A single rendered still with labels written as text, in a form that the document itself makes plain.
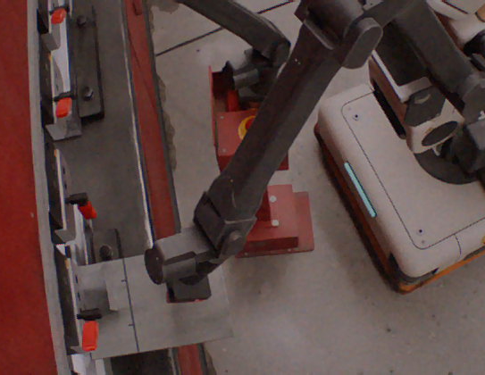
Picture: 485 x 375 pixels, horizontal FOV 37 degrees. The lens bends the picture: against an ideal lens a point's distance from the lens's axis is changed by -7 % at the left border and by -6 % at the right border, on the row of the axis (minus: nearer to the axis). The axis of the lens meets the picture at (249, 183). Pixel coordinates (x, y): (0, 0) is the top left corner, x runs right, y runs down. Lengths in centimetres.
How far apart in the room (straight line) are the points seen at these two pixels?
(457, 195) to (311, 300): 56
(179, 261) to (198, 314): 24
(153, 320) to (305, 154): 129
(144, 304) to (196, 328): 10
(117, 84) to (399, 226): 92
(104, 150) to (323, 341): 103
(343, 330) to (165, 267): 130
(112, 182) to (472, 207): 109
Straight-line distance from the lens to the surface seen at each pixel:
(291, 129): 102
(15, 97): 113
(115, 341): 138
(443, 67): 116
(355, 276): 241
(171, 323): 137
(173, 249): 113
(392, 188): 222
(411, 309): 241
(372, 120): 230
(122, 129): 166
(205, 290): 127
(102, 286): 137
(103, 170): 162
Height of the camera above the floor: 232
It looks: 68 degrees down
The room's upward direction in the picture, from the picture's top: 9 degrees counter-clockwise
